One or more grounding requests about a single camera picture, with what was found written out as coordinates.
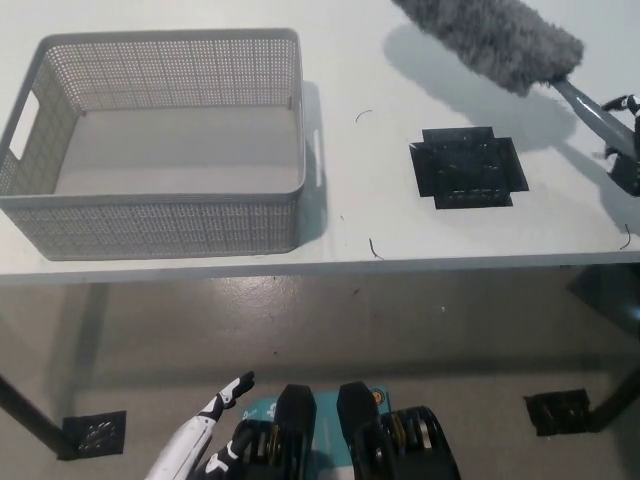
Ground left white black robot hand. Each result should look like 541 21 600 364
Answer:
144 370 257 480

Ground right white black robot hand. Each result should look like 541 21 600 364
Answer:
597 92 640 199

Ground grey fluffy duster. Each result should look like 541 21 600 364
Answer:
389 0 640 164

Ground black tape patch on desk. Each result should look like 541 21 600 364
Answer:
408 125 531 211

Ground black robot body teal tops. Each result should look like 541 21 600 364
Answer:
232 382 461 480

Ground black floor plate left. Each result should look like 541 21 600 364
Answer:
57 410 128 461

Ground black floor plate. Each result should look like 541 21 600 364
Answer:
523 388 594 438
57 410 128 461

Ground dark under-table plate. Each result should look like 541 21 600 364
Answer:
565 263 640 331

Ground black table leg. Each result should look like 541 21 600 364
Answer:
0 372 76 461
588 367 640 434

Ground grey perforated plastic basket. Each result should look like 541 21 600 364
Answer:
0 27 308 261

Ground black floor plate right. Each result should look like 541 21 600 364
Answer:
523 388 594 438

